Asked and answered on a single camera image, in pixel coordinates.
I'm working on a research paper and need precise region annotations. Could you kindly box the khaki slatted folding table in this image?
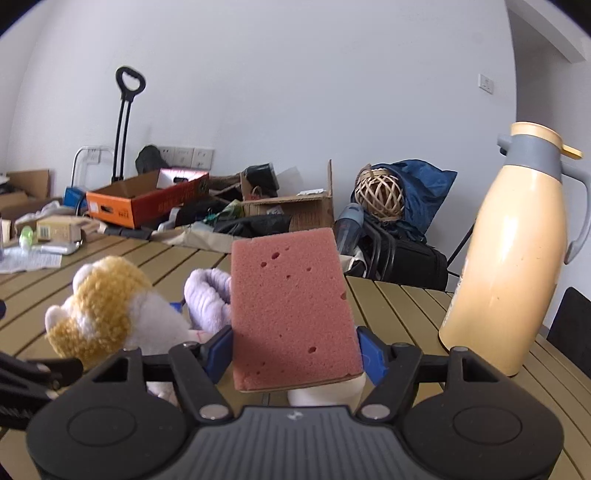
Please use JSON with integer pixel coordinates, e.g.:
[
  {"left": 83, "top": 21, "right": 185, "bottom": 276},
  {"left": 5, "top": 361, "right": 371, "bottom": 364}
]
[{"left": 0, "top": 229, "right": 591, "bottom": 480}]

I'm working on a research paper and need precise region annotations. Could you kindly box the blue grey bottle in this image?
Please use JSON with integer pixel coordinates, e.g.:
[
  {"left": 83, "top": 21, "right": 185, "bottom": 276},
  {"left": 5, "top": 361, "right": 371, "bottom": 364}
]
[{"left": 335, "top": 203, "right": 365, "bottom": 254}]

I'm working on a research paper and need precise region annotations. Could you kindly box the beige small carton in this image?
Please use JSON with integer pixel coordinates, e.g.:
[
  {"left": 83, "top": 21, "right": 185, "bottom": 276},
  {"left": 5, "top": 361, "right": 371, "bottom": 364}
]
[{"left": 36, "top": 216, "right": 88, "bottom": 243}]

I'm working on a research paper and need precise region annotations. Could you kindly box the black trolley handle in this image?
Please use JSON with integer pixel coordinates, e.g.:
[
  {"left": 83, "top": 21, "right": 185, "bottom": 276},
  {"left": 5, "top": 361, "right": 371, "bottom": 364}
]
[{"left": 111, "top": 67, "right": 147, "bottom": 183}]

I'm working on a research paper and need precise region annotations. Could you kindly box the cream thermos jug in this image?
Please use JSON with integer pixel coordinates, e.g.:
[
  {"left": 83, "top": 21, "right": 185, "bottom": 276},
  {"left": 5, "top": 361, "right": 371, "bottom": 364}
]
[{"left": 438, "top": 121, "right": 591, "bottom": 378}]

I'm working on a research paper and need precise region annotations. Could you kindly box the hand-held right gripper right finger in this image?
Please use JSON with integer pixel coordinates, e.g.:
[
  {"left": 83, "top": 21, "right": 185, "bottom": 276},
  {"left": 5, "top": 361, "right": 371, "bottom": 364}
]
[{"left": 355, "top": 325, "right": 506, "bottom": 422}]

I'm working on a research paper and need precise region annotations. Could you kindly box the black folding chair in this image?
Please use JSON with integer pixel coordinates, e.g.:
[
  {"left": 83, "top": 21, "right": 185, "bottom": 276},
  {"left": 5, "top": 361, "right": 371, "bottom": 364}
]
[{"left": 547, "top": 286, "right": 591, "bottom": 379}]

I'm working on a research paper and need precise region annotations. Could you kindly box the black luggage bag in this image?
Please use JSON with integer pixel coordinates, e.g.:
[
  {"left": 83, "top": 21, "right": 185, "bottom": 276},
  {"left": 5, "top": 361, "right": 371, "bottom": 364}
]
[{"left": 365, "top": 219, "right": 448, "bottom": 291}]

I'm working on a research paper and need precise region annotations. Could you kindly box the white and pink box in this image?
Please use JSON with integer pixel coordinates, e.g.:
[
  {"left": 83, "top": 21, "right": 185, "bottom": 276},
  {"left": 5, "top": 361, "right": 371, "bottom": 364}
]
[{"left": 157, "top": 168, "right": 209, "bottom": 190}]

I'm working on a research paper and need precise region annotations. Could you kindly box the blue bag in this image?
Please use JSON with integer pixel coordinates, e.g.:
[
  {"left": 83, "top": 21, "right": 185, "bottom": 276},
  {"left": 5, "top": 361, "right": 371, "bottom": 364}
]
[{"left": 355, "top": 159, "right": 458, "bottom": 241}]

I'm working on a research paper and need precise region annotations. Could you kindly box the large brown cardboard box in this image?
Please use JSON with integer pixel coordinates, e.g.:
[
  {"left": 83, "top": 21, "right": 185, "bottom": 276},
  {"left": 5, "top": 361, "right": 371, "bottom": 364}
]
[{"left": 0, "top": 168, "right": 51, "bottom": 217}]

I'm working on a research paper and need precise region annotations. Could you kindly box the blue box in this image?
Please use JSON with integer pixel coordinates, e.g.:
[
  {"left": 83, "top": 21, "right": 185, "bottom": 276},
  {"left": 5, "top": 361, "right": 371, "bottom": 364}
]
[{"left": 64, "top": 186, "right": 88, "bottom": 215}]

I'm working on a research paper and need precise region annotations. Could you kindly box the black pouch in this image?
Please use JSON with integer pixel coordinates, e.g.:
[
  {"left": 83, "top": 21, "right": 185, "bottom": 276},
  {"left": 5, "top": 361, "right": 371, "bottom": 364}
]
[{"left": 242, "top": 164, "right": 280, "bottom": 199}]

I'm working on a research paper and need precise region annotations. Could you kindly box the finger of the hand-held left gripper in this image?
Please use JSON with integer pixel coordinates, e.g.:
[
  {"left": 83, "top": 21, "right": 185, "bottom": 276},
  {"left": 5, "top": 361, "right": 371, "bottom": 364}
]
[{"left": 0, "top": 352, "right": 85, "bottom": 403}]

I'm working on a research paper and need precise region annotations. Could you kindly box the open brown cardboard box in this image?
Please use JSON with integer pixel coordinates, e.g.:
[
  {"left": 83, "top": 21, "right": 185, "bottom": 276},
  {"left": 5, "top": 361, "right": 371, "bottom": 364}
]
[{"left": 240, "top": 159, "right": 335, "bottom": 234}]

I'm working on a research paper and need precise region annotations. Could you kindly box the black cloth bag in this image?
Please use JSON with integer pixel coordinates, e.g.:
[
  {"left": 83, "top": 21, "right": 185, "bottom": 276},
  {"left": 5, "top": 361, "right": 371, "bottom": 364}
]
[{"left": 135, "top": 144, "right": 171, "bottom": 172}]

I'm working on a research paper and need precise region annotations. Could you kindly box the yellow and white plush toy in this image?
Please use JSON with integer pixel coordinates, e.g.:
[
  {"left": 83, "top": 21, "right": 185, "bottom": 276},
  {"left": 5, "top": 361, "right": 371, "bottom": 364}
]
[{"left": 44, "top": 256, "right": 368, "bottom": 407}]

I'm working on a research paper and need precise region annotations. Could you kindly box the wicker ball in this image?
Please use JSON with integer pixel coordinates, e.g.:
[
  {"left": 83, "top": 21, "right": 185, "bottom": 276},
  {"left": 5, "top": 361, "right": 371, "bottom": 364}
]
[{"left": 355, "top": 168, "right": 406, "bottom": 221}]

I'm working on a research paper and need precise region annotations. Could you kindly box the pink sponge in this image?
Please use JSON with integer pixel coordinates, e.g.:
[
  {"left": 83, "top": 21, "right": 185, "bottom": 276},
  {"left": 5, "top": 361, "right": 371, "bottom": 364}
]
[{"left": 230, "top": 227, "right": 365, "bottom": 394}]

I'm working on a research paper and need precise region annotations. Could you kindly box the white metal chair frame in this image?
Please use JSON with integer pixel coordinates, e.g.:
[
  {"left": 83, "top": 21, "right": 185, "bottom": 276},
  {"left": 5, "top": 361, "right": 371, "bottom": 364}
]
[{"left": 71, "top": 145, "right": 116, "bottom": 190}]

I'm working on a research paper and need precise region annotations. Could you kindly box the orange cardboard box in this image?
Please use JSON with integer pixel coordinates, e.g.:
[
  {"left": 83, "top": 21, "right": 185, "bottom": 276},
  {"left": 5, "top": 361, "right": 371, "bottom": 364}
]
[{"left": 85, "top": 168, "right": 211, "bottom": 229}]

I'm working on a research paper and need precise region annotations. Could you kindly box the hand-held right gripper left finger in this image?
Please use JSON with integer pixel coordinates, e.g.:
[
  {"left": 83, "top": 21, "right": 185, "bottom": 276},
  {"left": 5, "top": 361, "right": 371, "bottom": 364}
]
[{"left": 90, "top": 324, "right": 234, "bottom": 422}]

